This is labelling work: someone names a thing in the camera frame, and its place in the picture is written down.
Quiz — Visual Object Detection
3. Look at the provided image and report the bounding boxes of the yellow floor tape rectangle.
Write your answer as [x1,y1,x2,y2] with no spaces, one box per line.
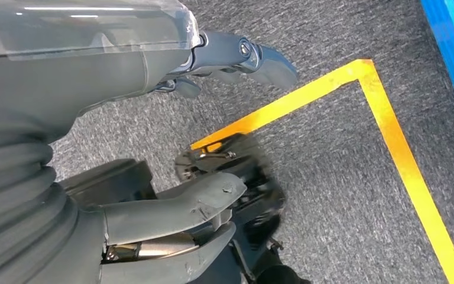
[189,59,454,284]

